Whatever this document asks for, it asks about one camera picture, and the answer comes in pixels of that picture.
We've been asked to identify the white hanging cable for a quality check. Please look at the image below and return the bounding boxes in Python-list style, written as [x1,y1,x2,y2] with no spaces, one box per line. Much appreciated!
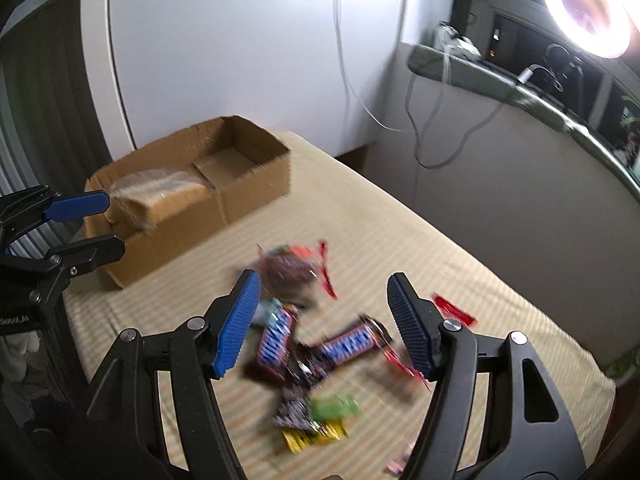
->
[331,0,416,133]

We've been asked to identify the cardboard box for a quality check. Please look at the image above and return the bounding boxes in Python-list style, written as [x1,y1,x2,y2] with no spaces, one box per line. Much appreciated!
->
[84,115,292,290]

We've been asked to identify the blue chocolate bar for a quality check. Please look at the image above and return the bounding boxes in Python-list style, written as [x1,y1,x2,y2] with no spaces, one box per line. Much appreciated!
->
[307,316,393,368]
[256,305,300,368]

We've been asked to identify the white refrigerator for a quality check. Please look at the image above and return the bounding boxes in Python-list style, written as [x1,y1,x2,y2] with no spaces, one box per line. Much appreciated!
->
[80,0,458,158]

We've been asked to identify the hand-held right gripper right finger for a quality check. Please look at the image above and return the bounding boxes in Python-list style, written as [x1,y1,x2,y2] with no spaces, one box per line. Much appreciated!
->
[386,272,588,480]

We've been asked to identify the pink candy wrapper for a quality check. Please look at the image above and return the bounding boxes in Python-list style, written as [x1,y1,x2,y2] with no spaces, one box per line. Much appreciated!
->
[385,442,416,476]

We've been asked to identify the white cloth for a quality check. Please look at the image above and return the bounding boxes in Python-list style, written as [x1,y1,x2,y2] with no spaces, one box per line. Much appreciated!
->
[0,332,41,363]

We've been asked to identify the dark patterned snack packet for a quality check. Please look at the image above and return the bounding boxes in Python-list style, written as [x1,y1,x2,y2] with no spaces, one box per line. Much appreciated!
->
[272,380,321,431]

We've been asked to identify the yellow candy packet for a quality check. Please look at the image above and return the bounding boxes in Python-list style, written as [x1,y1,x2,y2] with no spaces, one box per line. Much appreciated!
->
[281,419,350,453]

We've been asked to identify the red snack stick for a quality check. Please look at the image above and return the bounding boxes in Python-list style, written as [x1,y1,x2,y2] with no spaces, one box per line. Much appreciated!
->
[434,294,477,326]
[382,345,432,392]

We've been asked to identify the dark looping cable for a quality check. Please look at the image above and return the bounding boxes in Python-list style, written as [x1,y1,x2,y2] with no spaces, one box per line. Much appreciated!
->
[404,47,506,170]

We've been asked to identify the red snack packet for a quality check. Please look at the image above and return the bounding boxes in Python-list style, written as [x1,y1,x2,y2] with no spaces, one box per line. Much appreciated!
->
[318,241,341,301]

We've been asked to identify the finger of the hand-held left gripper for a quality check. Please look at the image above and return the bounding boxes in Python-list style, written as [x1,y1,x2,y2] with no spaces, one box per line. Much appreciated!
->
[0,185,111,247]
[0,234,126,278]

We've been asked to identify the striped tablecloth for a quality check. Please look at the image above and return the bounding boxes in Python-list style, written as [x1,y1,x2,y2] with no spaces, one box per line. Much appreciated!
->
[62,131,617,480]

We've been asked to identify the white charger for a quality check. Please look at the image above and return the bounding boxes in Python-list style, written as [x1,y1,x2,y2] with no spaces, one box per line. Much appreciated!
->
[435,22,481,58]

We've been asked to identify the teal snack packet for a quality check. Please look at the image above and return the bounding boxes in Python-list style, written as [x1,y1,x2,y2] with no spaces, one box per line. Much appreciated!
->
[250,297,283,331]

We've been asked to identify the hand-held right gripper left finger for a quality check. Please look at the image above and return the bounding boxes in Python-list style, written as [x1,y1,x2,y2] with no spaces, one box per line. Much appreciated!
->
[85,269,262,480]

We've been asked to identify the bagged sliced bread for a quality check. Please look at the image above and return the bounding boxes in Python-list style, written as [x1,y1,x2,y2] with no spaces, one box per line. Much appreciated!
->
[107,169,211,233]

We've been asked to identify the green candy packet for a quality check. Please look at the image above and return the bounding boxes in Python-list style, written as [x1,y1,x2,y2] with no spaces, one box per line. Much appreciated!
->
[309,394,362,420]

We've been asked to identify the dark green window sill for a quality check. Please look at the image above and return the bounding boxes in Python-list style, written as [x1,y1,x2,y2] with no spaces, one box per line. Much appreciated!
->
[407,44,640,186]

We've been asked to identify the brown snack bag red trim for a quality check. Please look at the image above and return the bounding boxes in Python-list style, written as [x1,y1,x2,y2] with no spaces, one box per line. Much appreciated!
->
[257,244,321,308]

